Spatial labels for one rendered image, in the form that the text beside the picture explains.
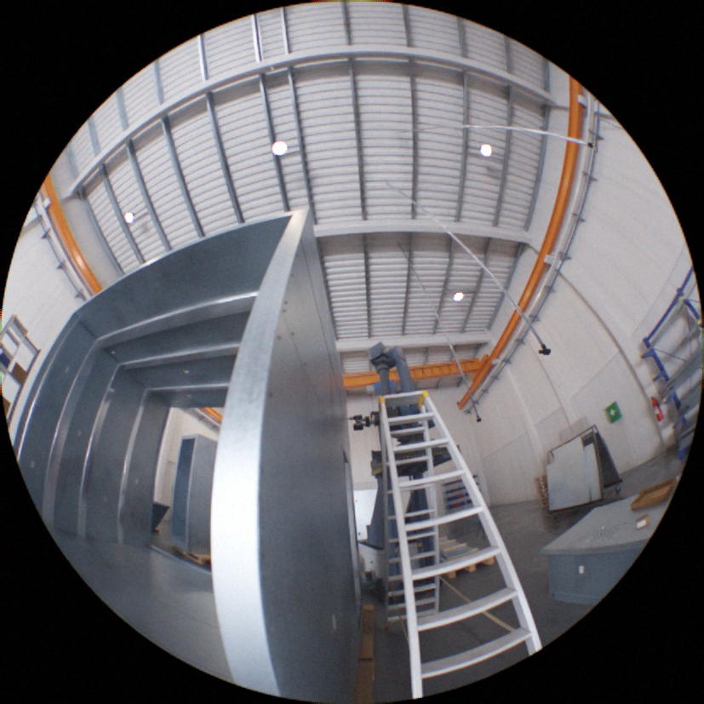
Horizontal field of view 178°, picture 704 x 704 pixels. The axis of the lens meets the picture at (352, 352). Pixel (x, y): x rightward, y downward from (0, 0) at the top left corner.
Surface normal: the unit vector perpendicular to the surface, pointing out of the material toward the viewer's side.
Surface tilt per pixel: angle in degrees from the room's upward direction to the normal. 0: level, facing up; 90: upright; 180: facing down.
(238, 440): 90
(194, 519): 90
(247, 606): 90
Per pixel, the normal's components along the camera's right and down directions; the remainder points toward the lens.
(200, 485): 0.91, -0.32
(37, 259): 0.99, -0.11
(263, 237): 0.07, 0.78
